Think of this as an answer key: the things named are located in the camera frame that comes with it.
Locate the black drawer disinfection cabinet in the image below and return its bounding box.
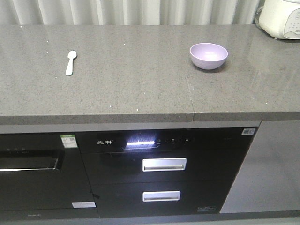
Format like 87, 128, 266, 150
75, 123, 258, 218

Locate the pale green plastic spoon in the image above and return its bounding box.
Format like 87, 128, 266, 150
66, 50, 77, 76

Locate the white pleated curtain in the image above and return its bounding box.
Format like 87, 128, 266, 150
0, 0, 264, 25

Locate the white rice cooker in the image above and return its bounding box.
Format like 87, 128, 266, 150
258, 0, 300, 39

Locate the lilac plastic bowl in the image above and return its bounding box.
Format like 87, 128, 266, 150
190, 43, 229, 70

